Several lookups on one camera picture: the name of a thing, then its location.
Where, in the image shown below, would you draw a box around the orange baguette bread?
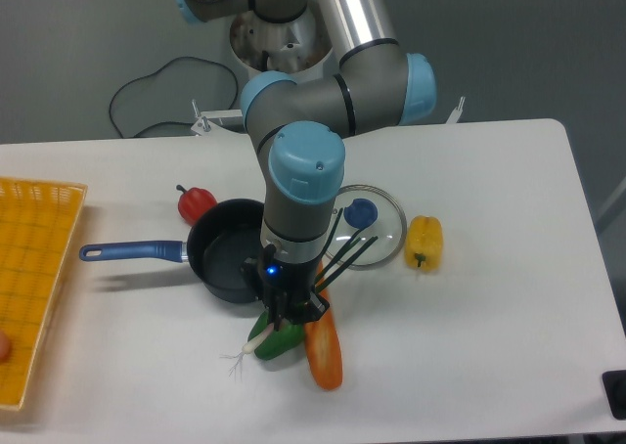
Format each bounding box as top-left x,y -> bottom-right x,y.
302,262 -> 344,392

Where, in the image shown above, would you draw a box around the metal table bracket left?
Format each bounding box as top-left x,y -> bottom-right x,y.
190,99 -> 245,136

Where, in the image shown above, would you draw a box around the green bell pepper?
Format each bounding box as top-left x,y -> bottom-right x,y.
247,312 -> 305,361

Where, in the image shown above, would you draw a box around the black object table corner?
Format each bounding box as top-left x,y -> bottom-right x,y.
602,370 -> 626,421

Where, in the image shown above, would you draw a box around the yellow bell pepper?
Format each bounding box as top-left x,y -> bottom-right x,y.
404,216 -> 444,272

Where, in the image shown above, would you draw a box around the metal table bracket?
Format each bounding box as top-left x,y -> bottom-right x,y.
446,96 -> 466,124
190,99 -> 245,136

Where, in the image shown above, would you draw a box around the orange item in basket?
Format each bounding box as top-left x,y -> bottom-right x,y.
0,331 -> 12,362

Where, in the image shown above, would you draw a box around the green onion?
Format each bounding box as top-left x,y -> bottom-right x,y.
226,225 -> 379,390

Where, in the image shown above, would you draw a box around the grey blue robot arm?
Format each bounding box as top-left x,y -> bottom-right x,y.
176,0 -> 436,327

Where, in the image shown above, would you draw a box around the black pot blue handle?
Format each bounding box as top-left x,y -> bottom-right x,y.
79,199 -> 264,304

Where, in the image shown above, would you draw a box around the glass lid blue knob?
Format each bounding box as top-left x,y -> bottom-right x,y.
325,185 -> 407,270

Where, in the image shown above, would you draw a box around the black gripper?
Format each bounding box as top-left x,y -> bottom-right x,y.
241,244 -> 330,331

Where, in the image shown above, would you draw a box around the metal table bracket right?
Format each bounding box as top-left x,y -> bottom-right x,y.
446,96 -> 466,124

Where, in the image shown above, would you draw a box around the yellow plastic basket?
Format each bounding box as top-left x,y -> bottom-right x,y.
1,177 -> 88,411

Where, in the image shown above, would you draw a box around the red bell pepper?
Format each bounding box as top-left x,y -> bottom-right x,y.
176,185 -> 217,225

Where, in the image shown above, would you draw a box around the black cable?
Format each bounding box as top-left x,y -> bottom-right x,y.
108,55 -> 241,139

